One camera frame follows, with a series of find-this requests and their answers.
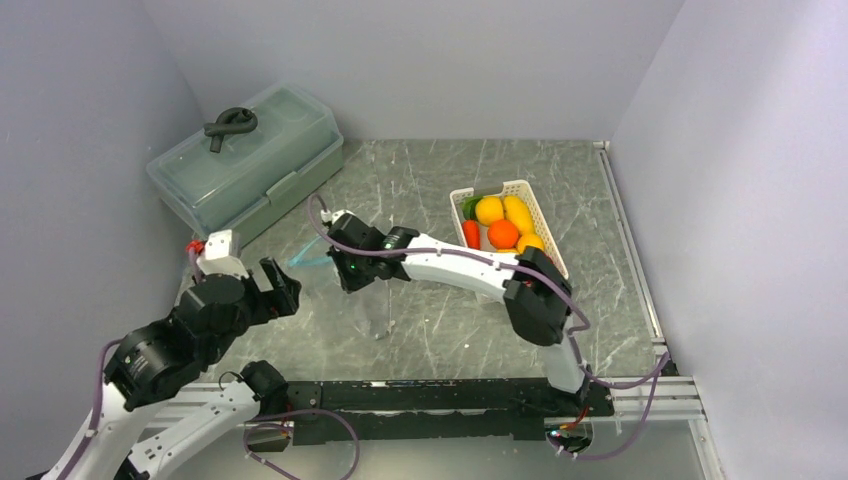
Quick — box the clear zip top bag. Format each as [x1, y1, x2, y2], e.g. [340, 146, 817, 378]
[286, 237, 391, 340]

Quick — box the orange toy orange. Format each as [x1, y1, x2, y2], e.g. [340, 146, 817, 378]
[487, 219, 521, 250]

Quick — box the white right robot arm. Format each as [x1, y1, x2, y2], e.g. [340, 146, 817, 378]
[320, 210, 590, 415]

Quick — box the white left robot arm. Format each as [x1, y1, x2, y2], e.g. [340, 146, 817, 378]
[39, 258, 302, 479]

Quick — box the orange toy carrot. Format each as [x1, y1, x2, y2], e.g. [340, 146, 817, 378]
[461, 219, 481, 250]

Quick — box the green toy vegetable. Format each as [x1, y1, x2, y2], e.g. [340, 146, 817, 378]
[460, 196, 483, 221]

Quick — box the green lidded storage box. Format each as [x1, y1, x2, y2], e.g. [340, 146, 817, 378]
[146, 84, 344, 244]

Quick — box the yellow toy lemon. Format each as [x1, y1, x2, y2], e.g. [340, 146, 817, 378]
[474, 196, 505, 227]

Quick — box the white perforated plastic basket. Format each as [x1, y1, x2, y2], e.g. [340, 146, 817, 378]
[449, 180, 570, 279]

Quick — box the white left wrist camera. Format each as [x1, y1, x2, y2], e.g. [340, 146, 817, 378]
[196, 229, 248, 278]

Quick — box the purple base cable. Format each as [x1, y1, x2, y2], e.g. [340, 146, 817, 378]
[242, 405, 361, 480]

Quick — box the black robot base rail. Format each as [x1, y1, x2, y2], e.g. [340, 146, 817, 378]
[257, 378, 615, 446]

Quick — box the aluminium frame rail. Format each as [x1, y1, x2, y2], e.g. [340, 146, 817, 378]
[593, 141, 706, 422]

